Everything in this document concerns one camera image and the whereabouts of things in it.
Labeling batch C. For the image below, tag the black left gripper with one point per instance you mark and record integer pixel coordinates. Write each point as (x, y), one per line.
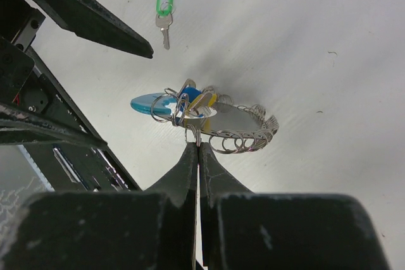
(23, 96)

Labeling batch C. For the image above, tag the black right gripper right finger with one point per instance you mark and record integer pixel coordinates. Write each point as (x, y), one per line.
(245, 230)

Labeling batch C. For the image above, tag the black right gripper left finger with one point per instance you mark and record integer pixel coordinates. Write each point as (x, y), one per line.
(150, 229)

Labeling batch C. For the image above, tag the metal key organizer blue handle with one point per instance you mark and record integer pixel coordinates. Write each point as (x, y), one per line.
(231, 129)

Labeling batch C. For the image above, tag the blue tag key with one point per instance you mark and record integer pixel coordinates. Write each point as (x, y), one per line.
(186, 96)

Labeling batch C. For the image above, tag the yellow tag key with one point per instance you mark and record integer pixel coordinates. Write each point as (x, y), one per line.
(201, 110)

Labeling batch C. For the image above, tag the green tag key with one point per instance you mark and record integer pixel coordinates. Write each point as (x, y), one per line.
(164, 19)

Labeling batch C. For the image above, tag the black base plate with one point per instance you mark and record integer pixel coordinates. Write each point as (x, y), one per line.
(65, 167)

